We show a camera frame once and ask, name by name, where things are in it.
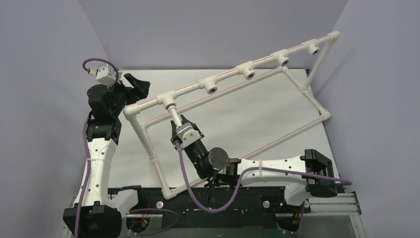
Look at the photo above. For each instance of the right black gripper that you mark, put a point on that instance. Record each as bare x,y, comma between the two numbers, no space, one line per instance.
176,138

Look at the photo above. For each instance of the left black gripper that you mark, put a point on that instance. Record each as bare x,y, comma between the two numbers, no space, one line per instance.
132,95

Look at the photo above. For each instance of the white plastic water faucet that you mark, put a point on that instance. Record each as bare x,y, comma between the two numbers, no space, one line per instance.
171,108

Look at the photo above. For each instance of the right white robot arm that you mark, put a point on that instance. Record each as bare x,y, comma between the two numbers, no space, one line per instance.
302,176

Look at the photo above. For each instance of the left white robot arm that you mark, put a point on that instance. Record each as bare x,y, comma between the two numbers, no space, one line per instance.
95,214

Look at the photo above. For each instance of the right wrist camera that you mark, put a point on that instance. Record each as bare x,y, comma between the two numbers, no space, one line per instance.
188,135

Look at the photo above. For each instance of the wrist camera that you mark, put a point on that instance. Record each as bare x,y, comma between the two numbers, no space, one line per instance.
106,75
188,135

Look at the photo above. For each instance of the white PVC pipe frame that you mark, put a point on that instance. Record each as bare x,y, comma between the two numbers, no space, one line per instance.
259,102

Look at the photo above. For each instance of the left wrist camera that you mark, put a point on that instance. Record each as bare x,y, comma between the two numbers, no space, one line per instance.
106,75

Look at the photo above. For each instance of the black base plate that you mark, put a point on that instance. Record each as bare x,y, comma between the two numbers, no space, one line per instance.
263,207

